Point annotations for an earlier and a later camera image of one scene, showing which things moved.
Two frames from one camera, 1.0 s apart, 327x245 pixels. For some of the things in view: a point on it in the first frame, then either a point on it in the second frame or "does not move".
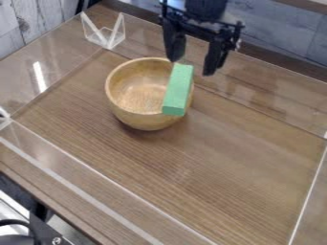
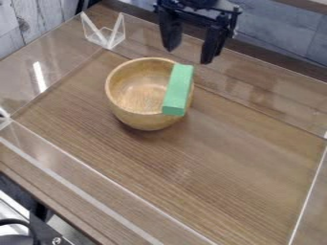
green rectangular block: (178, 88) does not move
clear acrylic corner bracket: (104, 36) does not move
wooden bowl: (134, 89) does not move
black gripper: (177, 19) to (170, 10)
